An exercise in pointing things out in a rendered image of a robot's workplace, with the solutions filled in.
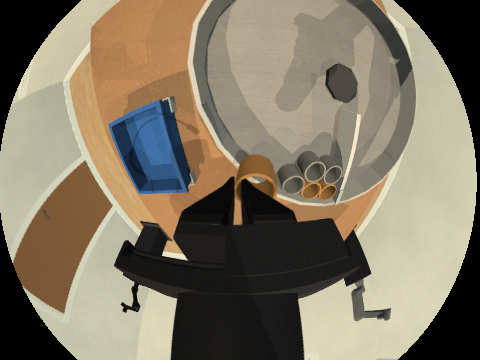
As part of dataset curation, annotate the blue open-top bin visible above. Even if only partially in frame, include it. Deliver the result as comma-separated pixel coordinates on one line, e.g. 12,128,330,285
108,99,191,194

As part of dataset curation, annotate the bronze bushing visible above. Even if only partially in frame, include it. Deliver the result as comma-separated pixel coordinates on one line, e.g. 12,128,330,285
318,179,337,201
234,154,278,203
300,172,321,200

